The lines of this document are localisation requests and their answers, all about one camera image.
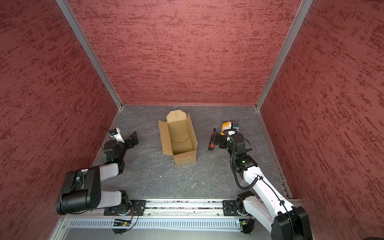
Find yellow white object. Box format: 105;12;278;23
221;121;239;136

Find red handled box cutter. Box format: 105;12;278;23
208;128;217;151

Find brown cardboard express box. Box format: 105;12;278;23
159;110;198;167

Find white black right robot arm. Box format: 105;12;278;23
223;130;313;240

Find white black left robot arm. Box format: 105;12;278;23
56;128;139;216

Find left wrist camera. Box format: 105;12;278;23
109;128;124;143

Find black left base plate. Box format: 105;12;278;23
104;200;147;217

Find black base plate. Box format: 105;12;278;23
104;200;147;217
222;199;264;217

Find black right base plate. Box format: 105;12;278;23
222;199;264;217

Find aluminium front rail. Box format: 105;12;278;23
69;198;272;219

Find left controller board with wires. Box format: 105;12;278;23
112;215;139;235

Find controller board with wires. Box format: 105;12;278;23
112;215;139;235
238;216;255;235

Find white slotted cable duct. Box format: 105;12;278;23
68;218;239;231

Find right controller board with wires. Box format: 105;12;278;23
238;216;255;235

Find aluminium left corner post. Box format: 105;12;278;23
56;0;124;111

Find aluminium corner post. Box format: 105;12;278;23
56;0;124;111
256;0;313;112

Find aluminium right corner post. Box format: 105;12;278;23
256;0;313;112

